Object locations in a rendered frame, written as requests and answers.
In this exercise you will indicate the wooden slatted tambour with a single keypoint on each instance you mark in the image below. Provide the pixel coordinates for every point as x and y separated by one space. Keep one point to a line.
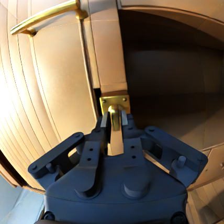
57 78

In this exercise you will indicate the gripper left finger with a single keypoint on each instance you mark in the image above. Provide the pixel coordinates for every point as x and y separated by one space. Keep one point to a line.
89 157

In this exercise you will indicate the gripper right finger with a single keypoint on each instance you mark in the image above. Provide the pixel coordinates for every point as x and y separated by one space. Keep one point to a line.
133 166

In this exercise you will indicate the brass lock thumbturn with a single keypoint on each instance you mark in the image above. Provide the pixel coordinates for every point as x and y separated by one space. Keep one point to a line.
115 117

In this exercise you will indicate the wooden roll-top desk body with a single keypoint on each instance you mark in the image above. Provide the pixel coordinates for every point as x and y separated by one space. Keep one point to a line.
175 78

